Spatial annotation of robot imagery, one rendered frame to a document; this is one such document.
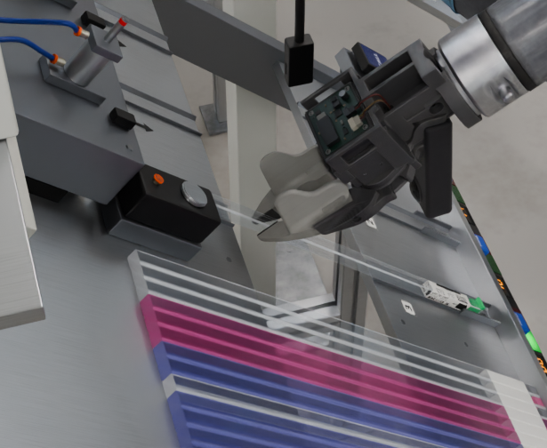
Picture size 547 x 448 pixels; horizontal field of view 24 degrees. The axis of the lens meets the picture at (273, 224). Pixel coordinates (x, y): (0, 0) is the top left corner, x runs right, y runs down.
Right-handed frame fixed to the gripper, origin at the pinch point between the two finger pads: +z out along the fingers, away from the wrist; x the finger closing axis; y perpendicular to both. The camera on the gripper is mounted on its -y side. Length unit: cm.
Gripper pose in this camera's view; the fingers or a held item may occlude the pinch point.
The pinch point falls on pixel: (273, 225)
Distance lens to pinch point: 111.7
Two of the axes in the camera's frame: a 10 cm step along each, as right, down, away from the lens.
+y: -5.3, -4.2, -7.4
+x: 2.8, 7.4, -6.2
